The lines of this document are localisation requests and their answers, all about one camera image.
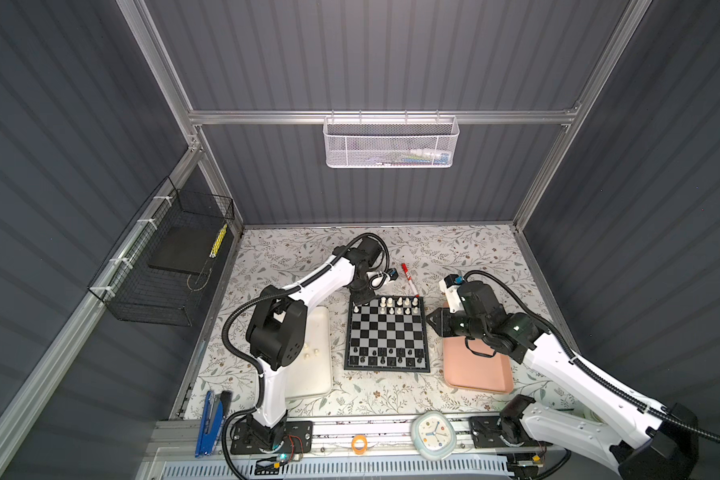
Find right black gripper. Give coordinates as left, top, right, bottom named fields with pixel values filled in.
left=423, top=305, right=485, bottom=341

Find white chess pieces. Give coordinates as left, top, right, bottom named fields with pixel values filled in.
left=302, top=343, right=320, bottom=361
left=349, top=296, right=424, bottom=316

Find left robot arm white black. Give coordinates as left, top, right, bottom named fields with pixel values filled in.
left=220, top=232, right=392, bottom=479

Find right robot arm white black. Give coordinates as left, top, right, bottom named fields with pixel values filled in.
left=425, top=270, right=720, bottom=479

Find white chess pieces on board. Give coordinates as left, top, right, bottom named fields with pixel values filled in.
left=349, top=296, right=424, bottom=316

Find black white chess board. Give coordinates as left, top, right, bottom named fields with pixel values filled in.
left=344, top=308, right=430, bottom=373

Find black chess pieces on board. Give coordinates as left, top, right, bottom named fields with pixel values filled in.
left=345, top=346, right=429, bottom=371

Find pink plastic tray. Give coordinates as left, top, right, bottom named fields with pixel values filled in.
left=442, top=320, right=514, bottom=394

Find red white marker pen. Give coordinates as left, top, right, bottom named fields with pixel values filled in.
left=401, top=263, right=420, bottom=297

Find white plastic tray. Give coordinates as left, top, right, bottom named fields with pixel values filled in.
left=285, top=306, right=333, bottom=401

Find mint green alarm clock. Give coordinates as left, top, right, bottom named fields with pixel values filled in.
left=411, top=411, right=457, bottom=461

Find yellow brush in basket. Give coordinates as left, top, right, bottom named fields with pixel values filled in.
left=209, top=223, right=228, bottom=259

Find blue clamp tool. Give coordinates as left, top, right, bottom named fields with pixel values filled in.
left=194, top=390, right=232, bottom=458

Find white wire basket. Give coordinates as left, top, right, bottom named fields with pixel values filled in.
left=322, top=115, right=460, bottom=169

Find black wire basket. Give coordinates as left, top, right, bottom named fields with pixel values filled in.
left=88, top=179, right=235, bottom=327

